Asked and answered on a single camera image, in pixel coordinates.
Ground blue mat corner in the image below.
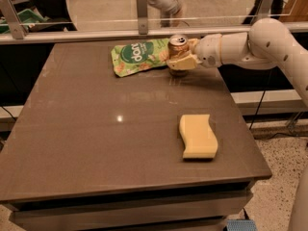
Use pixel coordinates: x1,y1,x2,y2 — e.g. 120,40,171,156
226,219,257,231

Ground middle metal railing bracket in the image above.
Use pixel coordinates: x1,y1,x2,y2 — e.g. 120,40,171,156
136,0,148,35

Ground person legs in background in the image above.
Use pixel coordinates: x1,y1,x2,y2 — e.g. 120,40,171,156
147,0,186,27

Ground left metal railing bracket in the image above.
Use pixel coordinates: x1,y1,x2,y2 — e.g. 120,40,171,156
0,0,26,39

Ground orange soda can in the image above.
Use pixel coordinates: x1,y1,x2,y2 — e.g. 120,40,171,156
167,34,190,77

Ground glass barrier panel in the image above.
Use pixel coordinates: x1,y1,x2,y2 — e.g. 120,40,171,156
0,0,308,35

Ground yellow sponge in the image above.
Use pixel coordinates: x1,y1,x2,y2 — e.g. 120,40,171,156
179,115,218,159

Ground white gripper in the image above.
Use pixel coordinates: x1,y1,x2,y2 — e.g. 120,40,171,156
167,34,222,70

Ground metal railing bracket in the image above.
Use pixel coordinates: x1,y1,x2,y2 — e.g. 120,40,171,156
136,0,148,35
251,0,273,24
0,0,26,39

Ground green bin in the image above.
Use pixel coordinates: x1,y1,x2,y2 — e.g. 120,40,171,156
0,9,46,34

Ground right metal railing bracket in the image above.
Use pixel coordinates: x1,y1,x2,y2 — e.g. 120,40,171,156
251,0,273,24

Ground black hanging cable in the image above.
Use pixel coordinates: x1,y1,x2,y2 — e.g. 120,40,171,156
248,69,273,131

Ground green rice chip bag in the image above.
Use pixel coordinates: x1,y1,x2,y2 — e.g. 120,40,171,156
111,38,169,77

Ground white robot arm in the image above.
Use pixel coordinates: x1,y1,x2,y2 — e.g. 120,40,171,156
167,17,308,231

